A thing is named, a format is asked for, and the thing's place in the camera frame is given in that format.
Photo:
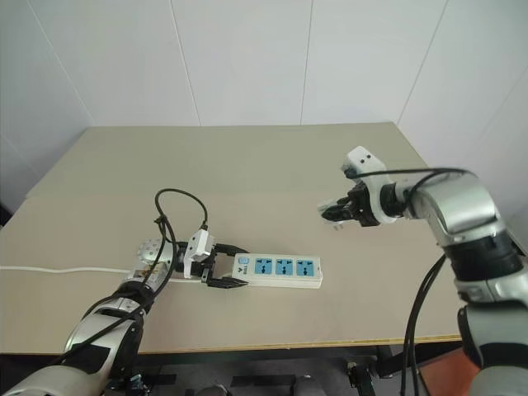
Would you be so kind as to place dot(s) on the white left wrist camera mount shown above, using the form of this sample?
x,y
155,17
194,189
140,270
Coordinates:
x,y
201,244

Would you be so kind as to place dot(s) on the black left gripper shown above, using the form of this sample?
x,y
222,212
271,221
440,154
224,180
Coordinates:
x,y
209,268

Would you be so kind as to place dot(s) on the reddish brown panel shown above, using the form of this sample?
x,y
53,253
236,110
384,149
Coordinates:
x,y
439,375

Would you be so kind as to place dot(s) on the white power strip blue sockets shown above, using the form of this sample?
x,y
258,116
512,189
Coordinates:
x,y
284,270

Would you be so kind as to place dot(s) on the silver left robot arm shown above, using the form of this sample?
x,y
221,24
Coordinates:
x,y
95,334

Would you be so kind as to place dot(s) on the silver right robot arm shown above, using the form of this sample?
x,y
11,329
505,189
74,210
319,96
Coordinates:
x,y
458,206

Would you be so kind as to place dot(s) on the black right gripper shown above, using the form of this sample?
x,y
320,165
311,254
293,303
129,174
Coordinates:
x,y
362,206

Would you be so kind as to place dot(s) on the white charger plug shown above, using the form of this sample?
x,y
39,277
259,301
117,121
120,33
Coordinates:
x,y
338,225

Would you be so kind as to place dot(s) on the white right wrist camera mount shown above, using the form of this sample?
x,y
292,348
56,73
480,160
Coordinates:
x,y
363,158

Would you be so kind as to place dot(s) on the dark rounded shape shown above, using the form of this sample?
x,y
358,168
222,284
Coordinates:
x,y
212,390

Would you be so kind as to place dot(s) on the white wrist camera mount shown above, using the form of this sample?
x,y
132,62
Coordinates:
x,y
363,158
201,244

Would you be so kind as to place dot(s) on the black table frame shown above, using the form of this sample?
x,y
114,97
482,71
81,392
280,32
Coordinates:
x,y
383,359

